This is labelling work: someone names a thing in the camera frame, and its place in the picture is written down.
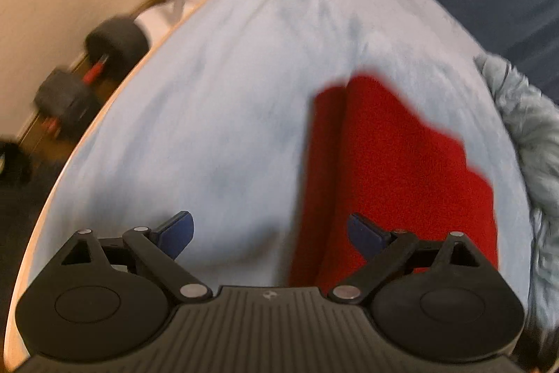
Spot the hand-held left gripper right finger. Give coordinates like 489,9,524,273
327,213,494,306

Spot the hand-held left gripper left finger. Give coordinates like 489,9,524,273
53,211,213,304

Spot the red knitted garment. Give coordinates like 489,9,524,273
288,72,499,290

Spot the light blue fleece blanket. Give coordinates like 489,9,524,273
17,0,535,356

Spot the black bag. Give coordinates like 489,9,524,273
0,141,34,187

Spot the grey fluffy cushion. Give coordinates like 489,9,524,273
474,54,559,372

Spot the white round fan base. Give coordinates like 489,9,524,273
133,2,181,47

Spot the black dumbbell with red handle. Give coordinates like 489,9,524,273
34,17,150,143

